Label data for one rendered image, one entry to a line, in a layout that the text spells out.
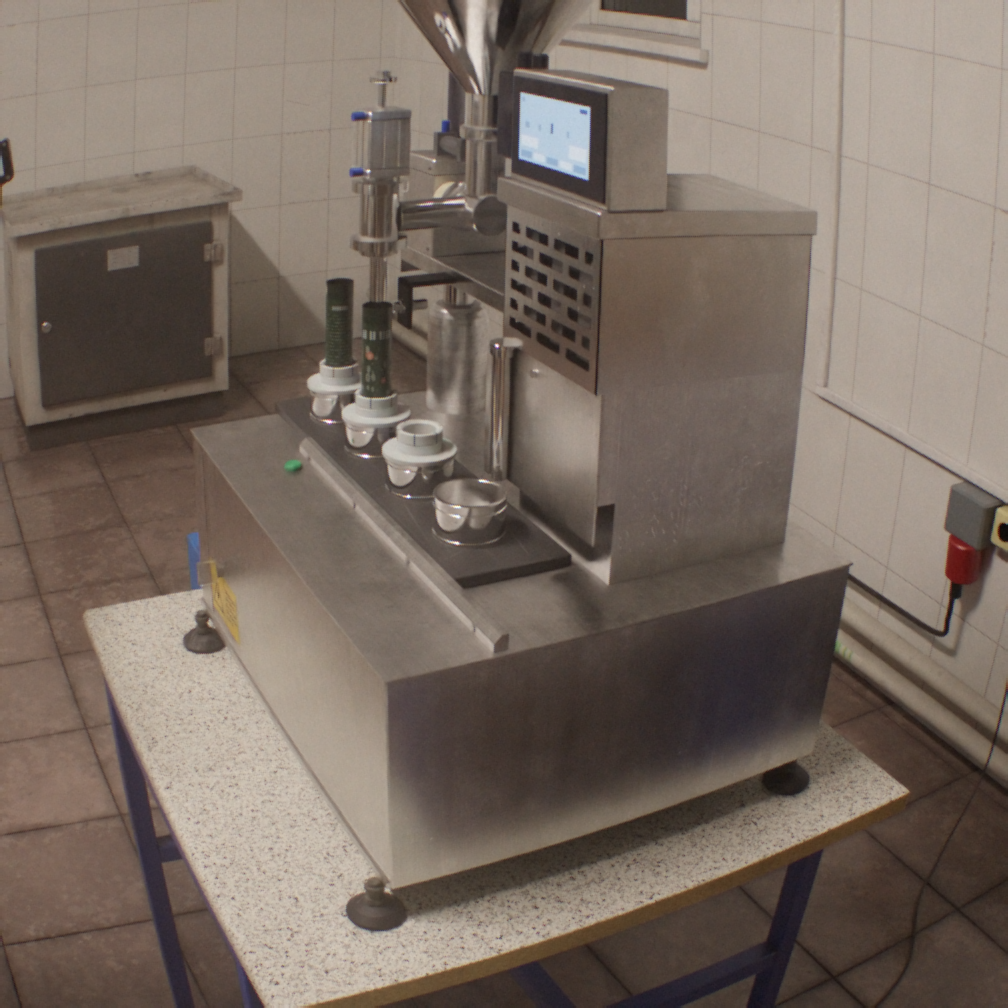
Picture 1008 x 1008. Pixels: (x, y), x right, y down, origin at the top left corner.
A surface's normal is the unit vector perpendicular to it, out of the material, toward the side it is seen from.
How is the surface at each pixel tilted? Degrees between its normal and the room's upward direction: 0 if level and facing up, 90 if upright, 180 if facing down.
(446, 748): 90
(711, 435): 90
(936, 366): 90
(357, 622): 0
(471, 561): 0
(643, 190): 90
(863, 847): 0
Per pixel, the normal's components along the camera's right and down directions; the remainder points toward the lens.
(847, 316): -0.90, 0.17
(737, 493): 0.44, 0.39
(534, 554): 0.03, -0.91
